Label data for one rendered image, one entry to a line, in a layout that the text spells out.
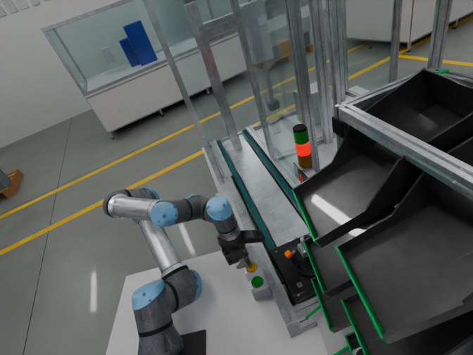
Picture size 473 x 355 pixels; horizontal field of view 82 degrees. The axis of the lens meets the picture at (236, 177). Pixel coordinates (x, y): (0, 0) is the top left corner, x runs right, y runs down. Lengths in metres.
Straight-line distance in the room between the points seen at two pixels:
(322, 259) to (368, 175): 0.23
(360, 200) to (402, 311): 0.17
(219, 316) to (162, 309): 0.27
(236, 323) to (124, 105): 4.99
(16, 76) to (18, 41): 0.82
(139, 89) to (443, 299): 5.52
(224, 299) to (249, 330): 0.17
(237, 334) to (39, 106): 8.32
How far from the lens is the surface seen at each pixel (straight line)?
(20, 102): 8.99
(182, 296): 1.09
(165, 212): 0.83
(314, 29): 1.58
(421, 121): 0.54
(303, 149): 0.98
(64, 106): 8.86
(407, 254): 0.43
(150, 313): 1.03
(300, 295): 1.04
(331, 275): 0.61
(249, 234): 1.00
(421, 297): 0.41
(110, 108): 5.71
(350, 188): 0.50
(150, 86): 5.68
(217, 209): 0.84
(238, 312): 1.18
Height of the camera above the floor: 1.88
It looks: 36 degrees down
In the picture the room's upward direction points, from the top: 20 degrees counter-clockwise
